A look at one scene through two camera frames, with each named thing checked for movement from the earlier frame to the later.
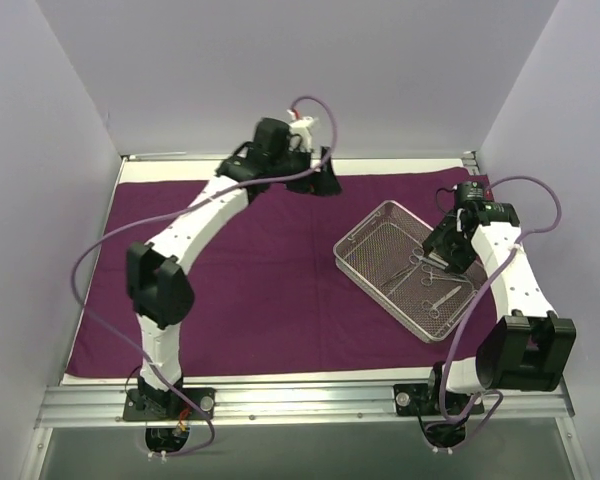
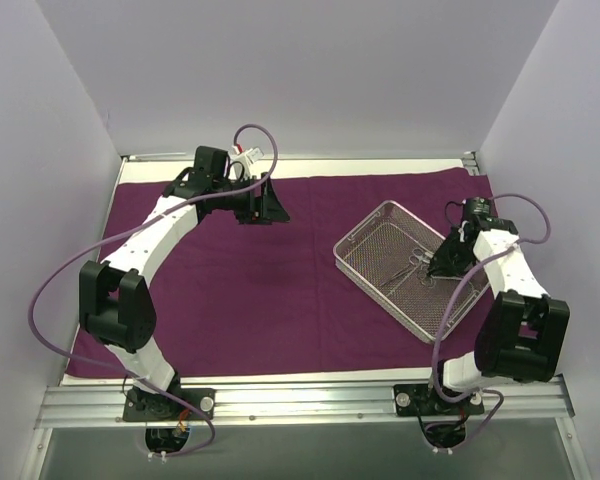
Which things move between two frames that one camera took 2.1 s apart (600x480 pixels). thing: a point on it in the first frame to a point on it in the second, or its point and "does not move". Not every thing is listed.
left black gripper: (315, 176) to (262, 201)
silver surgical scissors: (417, 257) does not move
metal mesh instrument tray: (383, 255) does not move
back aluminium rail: (398, 155) does not move
